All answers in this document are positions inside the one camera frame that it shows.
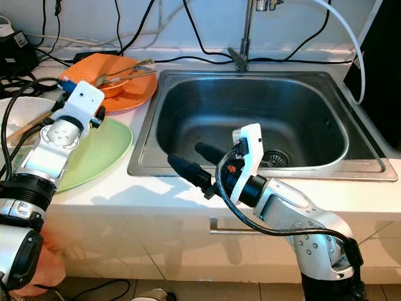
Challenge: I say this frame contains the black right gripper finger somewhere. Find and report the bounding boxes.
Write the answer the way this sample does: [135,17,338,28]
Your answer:
[167,154,217,192]
[194,142,236,166]

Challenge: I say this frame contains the wooden chopstick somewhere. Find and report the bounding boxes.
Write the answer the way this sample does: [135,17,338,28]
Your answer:
[14,114,55,147]
[9,110,52,145]

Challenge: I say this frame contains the white bowl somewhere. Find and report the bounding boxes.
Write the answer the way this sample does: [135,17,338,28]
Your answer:
[0,95,63,148]

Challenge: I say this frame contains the green plate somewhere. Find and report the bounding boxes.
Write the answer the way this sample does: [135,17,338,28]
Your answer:
[53,116,134,194]

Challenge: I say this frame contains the orange plate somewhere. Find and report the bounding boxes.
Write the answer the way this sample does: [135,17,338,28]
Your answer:
[66,53,159,114]

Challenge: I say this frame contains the orange bowl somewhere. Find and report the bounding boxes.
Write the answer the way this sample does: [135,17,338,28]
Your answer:
[66,53,142,95]

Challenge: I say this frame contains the metal tongs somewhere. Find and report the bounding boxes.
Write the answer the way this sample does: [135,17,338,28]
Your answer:
[96,58,157,88]

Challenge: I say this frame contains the flat black power brick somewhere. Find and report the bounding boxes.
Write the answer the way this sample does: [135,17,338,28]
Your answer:
[72,50,120,63]

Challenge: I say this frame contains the white sink cabinet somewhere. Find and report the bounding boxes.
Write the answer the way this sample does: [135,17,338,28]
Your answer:
[38,201,401,286]

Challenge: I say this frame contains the steel faucet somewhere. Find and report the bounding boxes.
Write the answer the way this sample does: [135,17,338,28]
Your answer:
[227,0,286,71]

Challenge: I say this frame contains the stainless steel sink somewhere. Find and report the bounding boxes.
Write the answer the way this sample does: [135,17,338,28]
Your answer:
[127,69,390,182]

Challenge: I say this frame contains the black charger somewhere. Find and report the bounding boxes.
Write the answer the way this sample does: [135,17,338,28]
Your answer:
[0,28,41,76]

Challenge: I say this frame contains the red plastic bag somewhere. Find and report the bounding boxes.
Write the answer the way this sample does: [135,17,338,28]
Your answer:
[9,226,66,297]

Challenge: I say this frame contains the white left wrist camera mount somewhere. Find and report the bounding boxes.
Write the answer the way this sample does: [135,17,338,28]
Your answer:
[66,80,105,126]

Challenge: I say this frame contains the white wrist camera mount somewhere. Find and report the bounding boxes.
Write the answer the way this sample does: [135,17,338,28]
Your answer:
[66,80,105,126]
[229,123,264,204]

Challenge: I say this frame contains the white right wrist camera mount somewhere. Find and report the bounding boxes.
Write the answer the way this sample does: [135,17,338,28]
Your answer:
[229,123,264,204]

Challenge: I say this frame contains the steel drawer handle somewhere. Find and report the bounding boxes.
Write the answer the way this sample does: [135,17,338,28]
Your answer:
[210,218,289,236]

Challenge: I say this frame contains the black power cable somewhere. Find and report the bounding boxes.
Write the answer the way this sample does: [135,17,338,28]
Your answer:
[251,0,358,65]
[182,0,236,63]

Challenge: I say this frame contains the white hose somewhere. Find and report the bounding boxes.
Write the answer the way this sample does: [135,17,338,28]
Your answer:
[313,0,367,105]

